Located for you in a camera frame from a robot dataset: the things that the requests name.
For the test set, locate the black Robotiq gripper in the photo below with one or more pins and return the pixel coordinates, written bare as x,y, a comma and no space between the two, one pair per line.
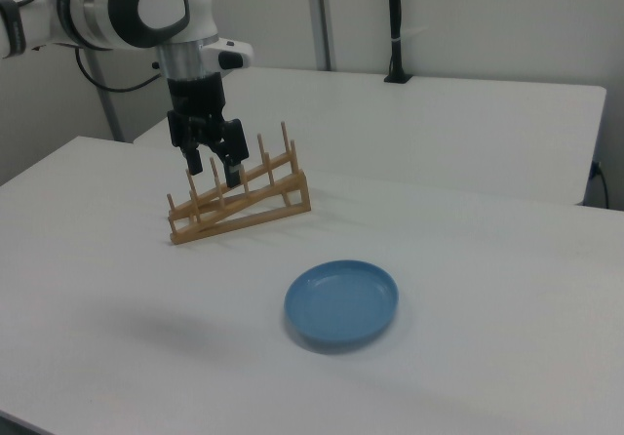
195,96

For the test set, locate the blue round plate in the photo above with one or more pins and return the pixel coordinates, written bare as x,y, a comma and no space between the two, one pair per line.
341,303

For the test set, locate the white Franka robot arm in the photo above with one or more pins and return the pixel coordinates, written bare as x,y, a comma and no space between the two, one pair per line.
122,6

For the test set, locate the wooden plate rack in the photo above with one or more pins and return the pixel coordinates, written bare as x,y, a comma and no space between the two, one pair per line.
244,221

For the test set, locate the black pole stand with base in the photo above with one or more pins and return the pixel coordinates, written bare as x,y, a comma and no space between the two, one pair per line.
396,15

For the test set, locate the grey metal frame post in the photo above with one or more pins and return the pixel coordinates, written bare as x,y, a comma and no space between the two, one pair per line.
111,113
324,15

